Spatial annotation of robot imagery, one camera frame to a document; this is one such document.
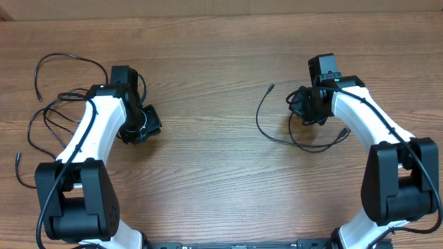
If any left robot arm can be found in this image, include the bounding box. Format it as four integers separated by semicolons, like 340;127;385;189
35;66;162;248

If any black USB cable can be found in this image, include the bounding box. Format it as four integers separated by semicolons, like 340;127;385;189
255;82;351;154

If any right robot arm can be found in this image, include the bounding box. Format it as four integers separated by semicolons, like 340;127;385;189
287;53;442;248

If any separated black cable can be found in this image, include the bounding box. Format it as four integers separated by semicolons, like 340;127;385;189
15;53;110;190
42;88;91;149

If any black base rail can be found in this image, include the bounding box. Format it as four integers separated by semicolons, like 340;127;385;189
147;239;339;249

